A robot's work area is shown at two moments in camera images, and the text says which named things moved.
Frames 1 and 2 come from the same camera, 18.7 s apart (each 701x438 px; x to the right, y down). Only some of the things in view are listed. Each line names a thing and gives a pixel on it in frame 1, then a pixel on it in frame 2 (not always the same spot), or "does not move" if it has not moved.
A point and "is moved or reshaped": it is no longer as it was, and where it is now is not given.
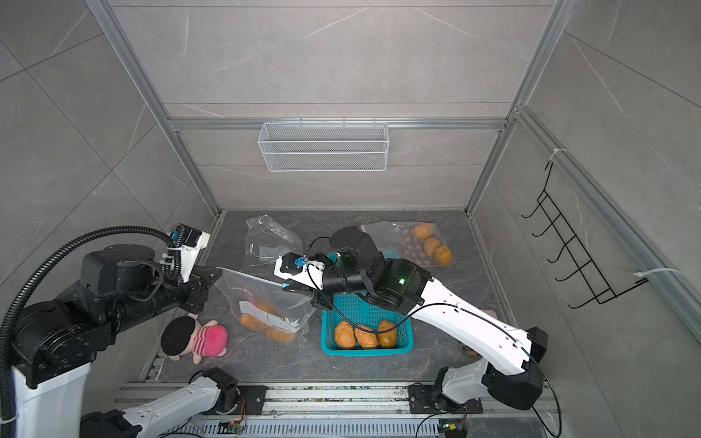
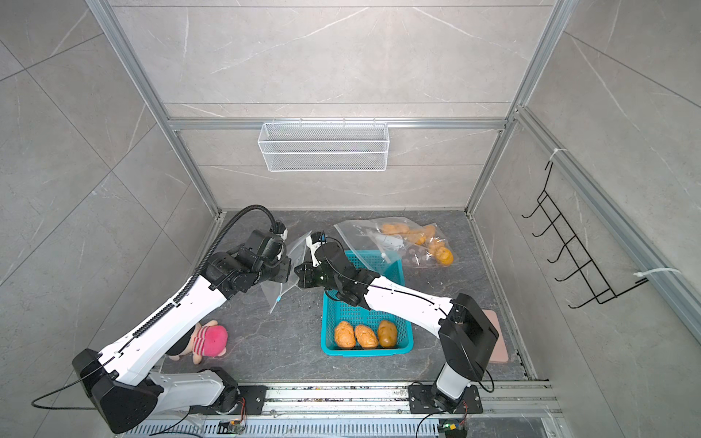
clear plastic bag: x=265 y=242 is moved or reshaped
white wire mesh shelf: x=323 y=147 does not move
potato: x=387 y=334 does not move
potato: x=430 y=245 does not move
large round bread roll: x=252 y=322 → x=394 y=228
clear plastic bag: x=265 y=307 → x=385 y=242
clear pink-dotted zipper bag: x=417 y=241 does not move
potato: x=442 y=255 does not move
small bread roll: x=367 y=339 does not move
